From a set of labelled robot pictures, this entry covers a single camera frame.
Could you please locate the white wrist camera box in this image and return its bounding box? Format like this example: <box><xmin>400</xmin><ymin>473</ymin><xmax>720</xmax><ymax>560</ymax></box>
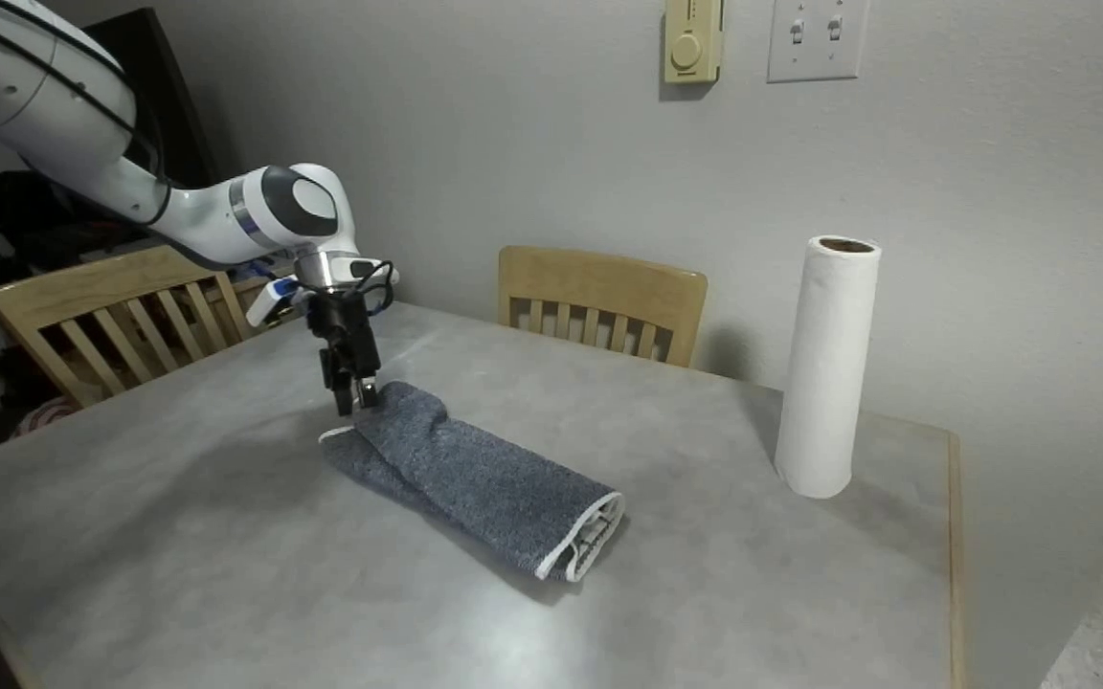
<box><xmin>246</xmin><ymin>276</ymin><xmax>308</xmax><ymax>330</ymax></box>

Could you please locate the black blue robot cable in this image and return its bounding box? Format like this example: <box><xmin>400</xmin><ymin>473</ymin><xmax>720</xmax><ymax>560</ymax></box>
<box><xmin>342</xmin><ymin>257</ymin><xmax>400</xmax><ymax>321</ymax></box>

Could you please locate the wooden chair at wall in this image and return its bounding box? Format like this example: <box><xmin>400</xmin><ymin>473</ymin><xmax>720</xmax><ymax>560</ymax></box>
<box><xmin>498</xmin><ymin>243</ymin><xmax>707</xmax><ymax>366</ymax></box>

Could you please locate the grey towel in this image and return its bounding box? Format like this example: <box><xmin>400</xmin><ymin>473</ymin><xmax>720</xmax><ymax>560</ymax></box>
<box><xmin>319</xmin><ymin>381</ymin><xmax>624</xmax><ymax>580</ymax></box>

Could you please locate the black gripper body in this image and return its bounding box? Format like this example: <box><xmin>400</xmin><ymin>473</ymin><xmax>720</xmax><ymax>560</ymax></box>
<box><xmin>308</xmin><ymin>292</ymin><xmax>379</xmax><ymax>373</ymax></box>

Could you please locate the white paper towel roll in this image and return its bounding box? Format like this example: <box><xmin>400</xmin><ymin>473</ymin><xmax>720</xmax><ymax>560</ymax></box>
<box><xmin>774</xmin><ymin>232</ymin><xmax>881</xmax><ymax>498</ymax></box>

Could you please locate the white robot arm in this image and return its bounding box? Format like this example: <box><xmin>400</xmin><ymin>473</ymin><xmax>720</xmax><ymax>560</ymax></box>
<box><xmin>0</xmin><ymin>0</ymin><xmax>386</xmax><ymax>417</ymax></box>

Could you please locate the beige wall thermostat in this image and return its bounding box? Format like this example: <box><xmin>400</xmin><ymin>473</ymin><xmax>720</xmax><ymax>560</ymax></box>
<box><xmin>664</xmin><ymin>0</ymin><xmax>725</xmax><ymax>82</ymax></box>

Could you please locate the wooden chair at left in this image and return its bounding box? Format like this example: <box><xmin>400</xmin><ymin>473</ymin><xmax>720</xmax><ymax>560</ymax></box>
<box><xmin>0</xmin><ymin>243</ymin><xmax>250</xmax><ymax>405</ymax></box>

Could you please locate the white wall outlet plate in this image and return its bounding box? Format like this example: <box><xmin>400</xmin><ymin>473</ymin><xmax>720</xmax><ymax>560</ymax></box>
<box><xmin>766</xmin><ymin>0</ymin><xmax>868</xmax><ymax>82</ymax></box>

